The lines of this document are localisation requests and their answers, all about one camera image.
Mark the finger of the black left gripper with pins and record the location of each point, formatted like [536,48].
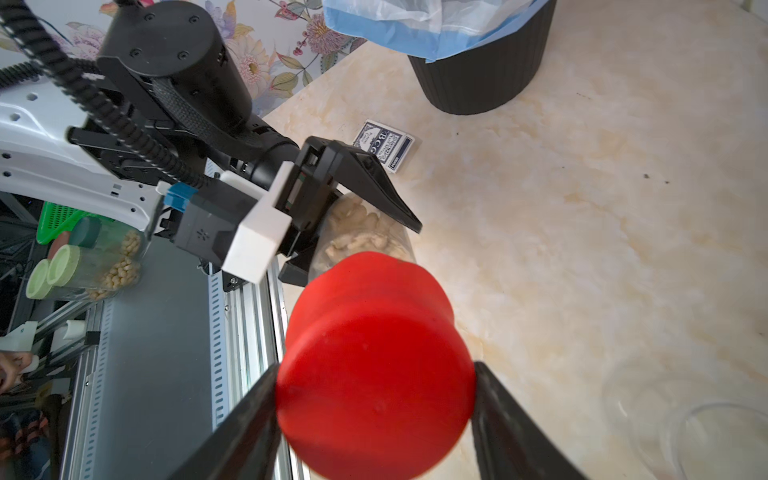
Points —
[295,270]
[321,167]

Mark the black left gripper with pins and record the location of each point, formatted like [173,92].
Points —
[167,68]

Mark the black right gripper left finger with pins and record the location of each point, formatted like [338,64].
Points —
[245,445]

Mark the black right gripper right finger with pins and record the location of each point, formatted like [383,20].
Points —
[508,444]

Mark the peanut jar red lid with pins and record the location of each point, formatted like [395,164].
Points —
[684,423]
[353,226]

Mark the black bin with white liner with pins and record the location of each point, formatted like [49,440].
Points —
[469,57]

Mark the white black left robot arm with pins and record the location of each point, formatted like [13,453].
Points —
[63,140]

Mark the green lid peanut jars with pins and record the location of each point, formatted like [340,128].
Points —
[100,258]

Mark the black white card box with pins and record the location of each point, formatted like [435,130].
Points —
[389,145]

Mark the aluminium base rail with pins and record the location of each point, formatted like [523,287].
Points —
[165,364]

